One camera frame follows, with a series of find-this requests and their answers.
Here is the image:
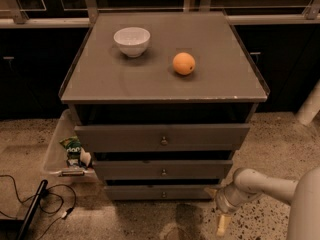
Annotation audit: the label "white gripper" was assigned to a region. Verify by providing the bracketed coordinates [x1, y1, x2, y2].
[204, 183, 251, 236]

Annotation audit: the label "grey bottom drawer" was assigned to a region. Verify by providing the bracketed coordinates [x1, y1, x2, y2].
[105, 185, 211, 200]

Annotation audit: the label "grey drawer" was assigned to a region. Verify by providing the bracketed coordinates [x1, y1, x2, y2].
[74, 124, 249, 152]
[93, 160, 232, 180]
[105, 185, 211, 200]

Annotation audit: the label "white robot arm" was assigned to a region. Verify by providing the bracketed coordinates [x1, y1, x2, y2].
[204, 167, 320, 240]

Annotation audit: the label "grey middle drawer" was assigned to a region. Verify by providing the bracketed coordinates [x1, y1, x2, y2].
[93, 160, 232, 180]

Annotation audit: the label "grey top drawer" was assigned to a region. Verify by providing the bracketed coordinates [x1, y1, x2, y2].
[74, 124, 249, 152]

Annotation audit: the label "grey drawer cabinet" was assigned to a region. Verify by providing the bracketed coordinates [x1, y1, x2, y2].
[60, 12, 269, 187]

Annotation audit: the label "orange fruit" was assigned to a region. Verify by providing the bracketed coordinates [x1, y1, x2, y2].
[172, 52, 196, 76]

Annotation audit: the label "green snack packet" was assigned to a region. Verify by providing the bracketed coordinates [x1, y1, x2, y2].
[59, 136, 82, 166]

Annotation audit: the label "clear plastic storage bin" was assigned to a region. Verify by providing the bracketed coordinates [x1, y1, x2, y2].
[42, 110, 97, 183]

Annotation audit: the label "white ceramic bowl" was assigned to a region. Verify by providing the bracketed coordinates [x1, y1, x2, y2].
[113, 27, 151, 58]

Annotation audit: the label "black bar stand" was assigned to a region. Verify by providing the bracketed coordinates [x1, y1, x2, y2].
[15, 180, 48, 240]

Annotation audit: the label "white cylindrical post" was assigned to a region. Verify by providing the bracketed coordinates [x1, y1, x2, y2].
[296, 80, 320, 125]

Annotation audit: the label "black cable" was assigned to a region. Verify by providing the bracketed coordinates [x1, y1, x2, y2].
[0, 174, 77, 240]

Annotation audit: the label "metal railing frame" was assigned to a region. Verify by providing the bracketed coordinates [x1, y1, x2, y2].
[1, 0, 320, 28]

